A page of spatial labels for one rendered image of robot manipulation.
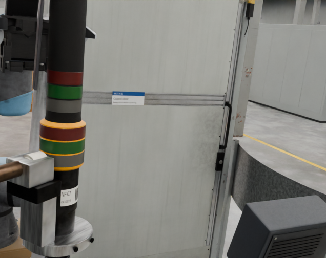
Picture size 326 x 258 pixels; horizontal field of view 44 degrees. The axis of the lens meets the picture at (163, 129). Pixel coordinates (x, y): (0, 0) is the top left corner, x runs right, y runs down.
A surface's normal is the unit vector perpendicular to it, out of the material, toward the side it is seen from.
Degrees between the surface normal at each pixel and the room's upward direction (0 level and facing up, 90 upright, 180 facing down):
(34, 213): 90
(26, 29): 90
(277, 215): 15
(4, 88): 90
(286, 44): 90
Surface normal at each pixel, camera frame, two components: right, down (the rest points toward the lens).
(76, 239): 0.10, -0.97
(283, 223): 0.21, -0.87
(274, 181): -0.93, 0.00
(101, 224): 0.43, 0.25
